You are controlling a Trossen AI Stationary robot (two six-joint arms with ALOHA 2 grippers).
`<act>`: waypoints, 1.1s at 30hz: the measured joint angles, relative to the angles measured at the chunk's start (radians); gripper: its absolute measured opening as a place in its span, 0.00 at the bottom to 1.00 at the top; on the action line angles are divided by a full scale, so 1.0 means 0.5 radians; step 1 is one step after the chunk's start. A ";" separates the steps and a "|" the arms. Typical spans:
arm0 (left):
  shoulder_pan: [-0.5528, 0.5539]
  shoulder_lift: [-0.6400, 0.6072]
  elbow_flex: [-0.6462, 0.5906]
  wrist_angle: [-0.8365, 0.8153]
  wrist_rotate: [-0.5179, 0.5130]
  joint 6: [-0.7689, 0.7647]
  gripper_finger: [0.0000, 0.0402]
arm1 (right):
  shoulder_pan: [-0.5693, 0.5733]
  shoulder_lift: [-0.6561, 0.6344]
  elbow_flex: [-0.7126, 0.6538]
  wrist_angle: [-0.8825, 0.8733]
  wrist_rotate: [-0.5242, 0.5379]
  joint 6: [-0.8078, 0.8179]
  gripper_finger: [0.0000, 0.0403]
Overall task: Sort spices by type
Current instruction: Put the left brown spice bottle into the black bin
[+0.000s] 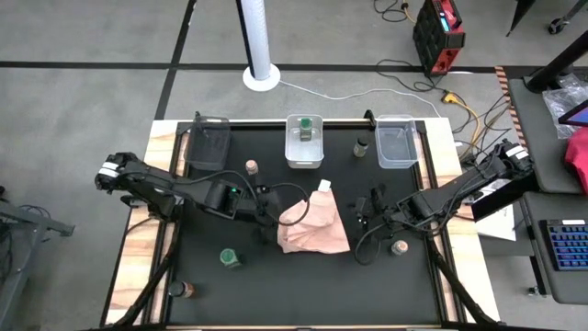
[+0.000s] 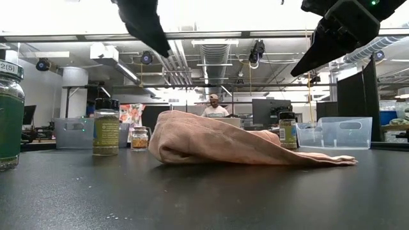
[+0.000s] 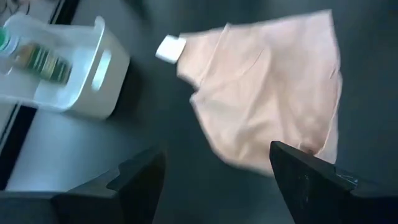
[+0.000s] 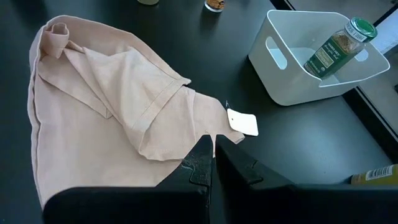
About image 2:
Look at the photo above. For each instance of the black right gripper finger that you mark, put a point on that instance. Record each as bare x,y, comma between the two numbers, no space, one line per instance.
319,51

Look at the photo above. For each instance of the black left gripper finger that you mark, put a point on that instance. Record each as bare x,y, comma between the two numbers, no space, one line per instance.
143,22

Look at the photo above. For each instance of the yellow label jar black lid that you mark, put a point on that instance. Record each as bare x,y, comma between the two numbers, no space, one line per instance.
106,134
288,134

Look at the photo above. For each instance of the small glass jar orange label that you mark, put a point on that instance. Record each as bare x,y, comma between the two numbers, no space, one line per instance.
140,142

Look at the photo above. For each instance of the green label spice jar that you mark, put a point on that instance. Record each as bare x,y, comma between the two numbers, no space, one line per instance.
11,127

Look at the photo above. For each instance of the white ceiling light box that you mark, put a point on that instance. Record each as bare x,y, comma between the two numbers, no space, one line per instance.
103,52

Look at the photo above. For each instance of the black ceiling-mounted device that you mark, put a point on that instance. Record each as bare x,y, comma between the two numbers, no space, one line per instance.
257,49

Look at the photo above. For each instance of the black partition panel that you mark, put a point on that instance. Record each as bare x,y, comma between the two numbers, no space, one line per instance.
358,105

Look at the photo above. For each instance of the black computer monitor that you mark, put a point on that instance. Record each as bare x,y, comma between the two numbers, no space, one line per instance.
29,114
265,111

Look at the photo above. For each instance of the clear plastic bin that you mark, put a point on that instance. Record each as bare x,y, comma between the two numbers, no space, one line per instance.
348,137

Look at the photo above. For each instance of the floral cloth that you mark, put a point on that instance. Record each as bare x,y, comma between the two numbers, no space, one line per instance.
132,115

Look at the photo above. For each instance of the blue storage bin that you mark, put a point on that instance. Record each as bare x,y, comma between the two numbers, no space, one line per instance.
388,117

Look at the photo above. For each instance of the white column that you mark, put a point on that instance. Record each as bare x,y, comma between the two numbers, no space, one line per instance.
75,92

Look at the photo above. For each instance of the person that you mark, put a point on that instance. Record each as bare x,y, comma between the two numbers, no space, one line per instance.
215,111

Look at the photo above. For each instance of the pink cloth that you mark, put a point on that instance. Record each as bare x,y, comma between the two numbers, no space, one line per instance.
207,140

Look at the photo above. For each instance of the grey translucent plastic bin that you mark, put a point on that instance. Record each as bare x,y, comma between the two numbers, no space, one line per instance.
73,137

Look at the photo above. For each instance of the flexible silver duct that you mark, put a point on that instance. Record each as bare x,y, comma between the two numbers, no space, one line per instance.
367,51

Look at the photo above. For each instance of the round black ceiling camera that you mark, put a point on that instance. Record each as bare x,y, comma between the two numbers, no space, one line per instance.
43,64
146,57
379,55

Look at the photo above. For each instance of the black aluminium rig frame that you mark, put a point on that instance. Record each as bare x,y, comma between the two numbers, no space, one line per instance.
245,33

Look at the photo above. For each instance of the silver ceiling duct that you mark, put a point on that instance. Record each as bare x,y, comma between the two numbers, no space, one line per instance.
214,54

